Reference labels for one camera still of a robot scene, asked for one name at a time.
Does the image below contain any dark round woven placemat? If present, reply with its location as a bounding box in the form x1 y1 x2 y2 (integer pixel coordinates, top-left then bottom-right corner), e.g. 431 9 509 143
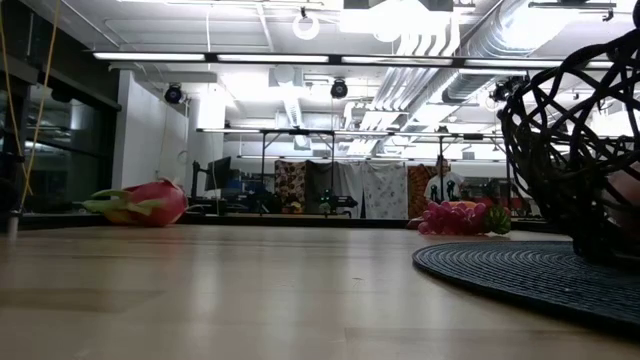
411 240 640 334

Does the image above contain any white ring light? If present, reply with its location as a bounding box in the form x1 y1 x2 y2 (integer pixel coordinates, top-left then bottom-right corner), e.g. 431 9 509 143
291 13 321 42

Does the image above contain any black ceiling fixture bar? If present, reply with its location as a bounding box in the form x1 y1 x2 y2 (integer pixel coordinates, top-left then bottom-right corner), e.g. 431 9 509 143
528 1 617 22

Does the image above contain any person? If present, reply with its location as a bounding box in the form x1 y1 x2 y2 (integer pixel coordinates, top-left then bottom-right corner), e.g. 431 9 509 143
423 154 464 204

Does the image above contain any brown patterned hanging cloth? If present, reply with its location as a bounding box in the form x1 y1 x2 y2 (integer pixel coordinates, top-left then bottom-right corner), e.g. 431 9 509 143
273 159 307 214

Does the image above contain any purple grape bunch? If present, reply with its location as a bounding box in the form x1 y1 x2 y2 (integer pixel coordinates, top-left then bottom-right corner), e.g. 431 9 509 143
417 199 489 236

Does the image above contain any pink dragon fruit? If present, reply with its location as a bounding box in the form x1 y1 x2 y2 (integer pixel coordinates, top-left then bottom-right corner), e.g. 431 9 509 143
81 178 189 229

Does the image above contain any distant robot with green light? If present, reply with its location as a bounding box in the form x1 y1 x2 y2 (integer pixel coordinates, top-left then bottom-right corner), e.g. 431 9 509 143
314 188 359 217

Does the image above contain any white cylinder post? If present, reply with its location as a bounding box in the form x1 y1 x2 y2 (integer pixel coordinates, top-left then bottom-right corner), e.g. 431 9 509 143
5 209 21 239

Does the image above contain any dark wicker basket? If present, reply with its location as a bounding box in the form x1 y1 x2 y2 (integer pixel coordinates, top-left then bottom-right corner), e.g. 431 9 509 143
498 0 640 274

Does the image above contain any silver air duct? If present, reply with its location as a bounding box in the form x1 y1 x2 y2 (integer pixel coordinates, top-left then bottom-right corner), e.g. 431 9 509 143
442 0 571 104

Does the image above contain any orange mandala hanging cloth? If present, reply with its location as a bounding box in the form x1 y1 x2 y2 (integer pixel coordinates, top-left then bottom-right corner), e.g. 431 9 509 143
407 164 436 220

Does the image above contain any white floral hanging cloth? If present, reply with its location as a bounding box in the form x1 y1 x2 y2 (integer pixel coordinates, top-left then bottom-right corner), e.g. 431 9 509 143
360 162 409 220

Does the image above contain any yellow hanging cord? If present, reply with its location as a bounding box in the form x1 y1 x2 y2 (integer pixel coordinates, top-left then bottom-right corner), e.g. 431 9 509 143
0 0 62 211

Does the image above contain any long ceiling light bar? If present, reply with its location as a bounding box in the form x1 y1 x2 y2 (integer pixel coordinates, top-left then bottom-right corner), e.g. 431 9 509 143
91 49 616 70

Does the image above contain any dark grey hanging cloth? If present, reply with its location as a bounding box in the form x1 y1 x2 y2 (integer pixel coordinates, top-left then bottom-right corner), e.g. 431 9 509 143
304 160 336 214

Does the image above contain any light grey hanging cloth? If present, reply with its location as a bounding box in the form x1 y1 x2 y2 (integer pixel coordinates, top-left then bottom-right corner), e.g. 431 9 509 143
333 162 365 219

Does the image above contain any black rack frame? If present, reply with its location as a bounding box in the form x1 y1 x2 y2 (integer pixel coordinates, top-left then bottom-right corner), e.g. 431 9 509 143
195 127 506 217

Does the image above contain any black computer monitor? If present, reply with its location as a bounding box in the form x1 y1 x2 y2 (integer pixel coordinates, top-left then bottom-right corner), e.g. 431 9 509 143
203 155 233 192

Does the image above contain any pink round fruit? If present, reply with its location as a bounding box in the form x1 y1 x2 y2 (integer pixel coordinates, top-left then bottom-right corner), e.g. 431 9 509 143
599 162 640 231

